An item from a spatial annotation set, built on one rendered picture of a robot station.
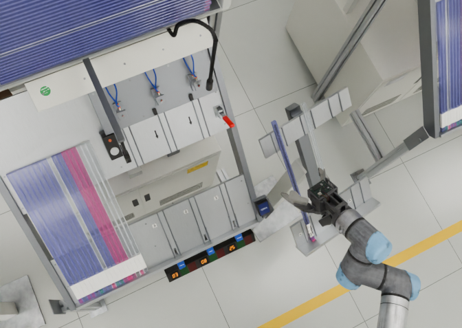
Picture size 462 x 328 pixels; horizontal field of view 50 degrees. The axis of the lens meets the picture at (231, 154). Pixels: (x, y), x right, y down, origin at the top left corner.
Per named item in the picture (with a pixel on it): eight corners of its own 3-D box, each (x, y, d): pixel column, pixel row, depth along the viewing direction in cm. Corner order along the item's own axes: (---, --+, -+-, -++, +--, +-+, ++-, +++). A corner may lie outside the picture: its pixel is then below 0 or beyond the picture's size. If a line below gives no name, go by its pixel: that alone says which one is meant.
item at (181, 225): (253, 215, 175) (256, 219, 173) (74, 299, 161) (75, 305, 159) (240, 171, 166) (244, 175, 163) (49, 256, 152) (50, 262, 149)
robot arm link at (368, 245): (367, 270, 129) (381, 246, 125) (339, 243, 136) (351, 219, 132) (386, 264, 134) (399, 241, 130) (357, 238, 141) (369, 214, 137)
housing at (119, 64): (198, 36, 146) (214, 46, 134) (36, 96, 136) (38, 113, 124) (190, 9, 142) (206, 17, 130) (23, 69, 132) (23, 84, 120)
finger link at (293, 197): (279, 183, 148) (309, 188, 144) (281, 195, 152) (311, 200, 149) (276, 191, 146) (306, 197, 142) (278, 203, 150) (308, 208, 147)
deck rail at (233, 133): (256, 212, 179) (262, 220, 173) (251, 214, 178) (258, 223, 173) (201, 21, 144) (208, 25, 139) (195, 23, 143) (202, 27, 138)
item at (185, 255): (251, 214, 178) (259, 224, 172) (75, 296, 164) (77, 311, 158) (250, 212, 178) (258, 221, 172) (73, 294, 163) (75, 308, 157)
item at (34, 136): (224, 122, 159) (230, 128, 155) (23, 207, 145) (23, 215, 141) (195, 24, 143) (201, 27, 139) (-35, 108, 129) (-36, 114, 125)
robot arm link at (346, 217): (364, 227, 140) (342, 243, 138) (353, 217, 143) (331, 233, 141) (365, 212, 135) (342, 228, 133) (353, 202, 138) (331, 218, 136)
